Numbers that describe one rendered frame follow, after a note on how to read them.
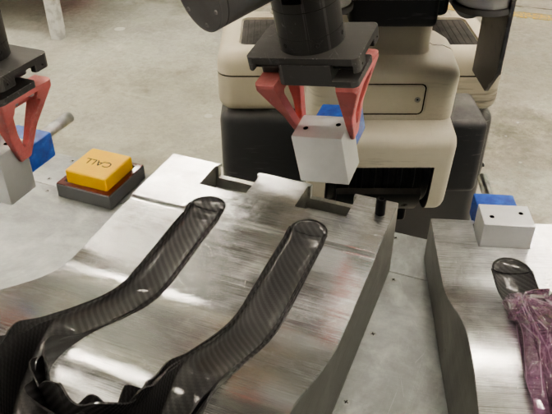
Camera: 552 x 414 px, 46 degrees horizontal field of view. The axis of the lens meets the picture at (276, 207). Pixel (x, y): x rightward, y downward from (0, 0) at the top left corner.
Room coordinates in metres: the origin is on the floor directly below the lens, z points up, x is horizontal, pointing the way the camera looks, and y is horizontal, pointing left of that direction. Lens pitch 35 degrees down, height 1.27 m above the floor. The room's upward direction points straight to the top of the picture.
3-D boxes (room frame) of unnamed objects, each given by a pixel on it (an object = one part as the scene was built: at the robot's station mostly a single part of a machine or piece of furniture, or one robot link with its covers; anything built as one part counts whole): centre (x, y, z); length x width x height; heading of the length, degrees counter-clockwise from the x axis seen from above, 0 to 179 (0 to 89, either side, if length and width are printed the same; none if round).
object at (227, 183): (0.58, 0.05, 0.87); 0.05 x 0.05 x 0.04; 68
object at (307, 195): (0.54, -0.05, 0.87); 0.05 x 0.05 x 0.04; 68
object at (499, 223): (0.57, -0.24, 0.86); 0.13 x 0.05 x 0.05; 175
